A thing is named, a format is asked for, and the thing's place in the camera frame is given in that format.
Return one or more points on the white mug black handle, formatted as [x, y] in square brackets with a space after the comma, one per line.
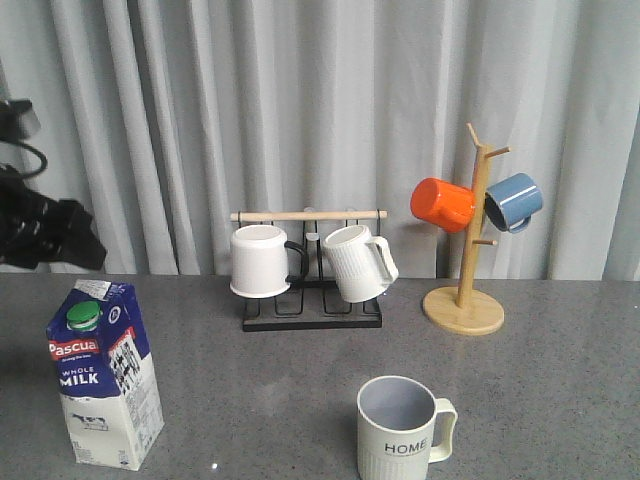
[260, 262]

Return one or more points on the grey curtain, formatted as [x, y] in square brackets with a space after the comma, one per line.
[164, 117]

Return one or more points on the pale green HOME mug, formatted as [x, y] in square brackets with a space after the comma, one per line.
[401, 428]

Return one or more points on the orange mug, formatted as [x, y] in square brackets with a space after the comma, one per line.
[444, 204]

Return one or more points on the wooden mug tree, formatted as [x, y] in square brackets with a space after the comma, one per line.
[463, 309]

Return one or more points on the black wire mug rack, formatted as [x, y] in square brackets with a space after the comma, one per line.
[315, 302]

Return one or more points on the blue mug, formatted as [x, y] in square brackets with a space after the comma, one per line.
[510, 203]

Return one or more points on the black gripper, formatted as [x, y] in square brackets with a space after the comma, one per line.
[31, 234]

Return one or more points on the white ribbed mug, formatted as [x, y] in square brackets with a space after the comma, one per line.
[362, 263]

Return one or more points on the blue white milk carton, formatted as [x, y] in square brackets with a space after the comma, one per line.
[108, 390]

